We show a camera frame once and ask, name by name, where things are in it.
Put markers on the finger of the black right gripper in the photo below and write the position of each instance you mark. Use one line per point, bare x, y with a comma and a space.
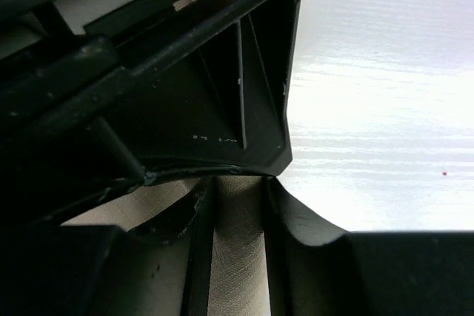
208, 91

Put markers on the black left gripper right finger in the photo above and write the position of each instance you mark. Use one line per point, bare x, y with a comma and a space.
317, 268

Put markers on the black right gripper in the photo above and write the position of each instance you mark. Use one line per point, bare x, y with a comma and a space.
63, 68

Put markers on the beige cloth napkin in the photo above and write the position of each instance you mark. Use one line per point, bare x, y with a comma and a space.
238, 284

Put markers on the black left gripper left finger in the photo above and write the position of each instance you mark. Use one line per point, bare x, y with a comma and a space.
161, 267

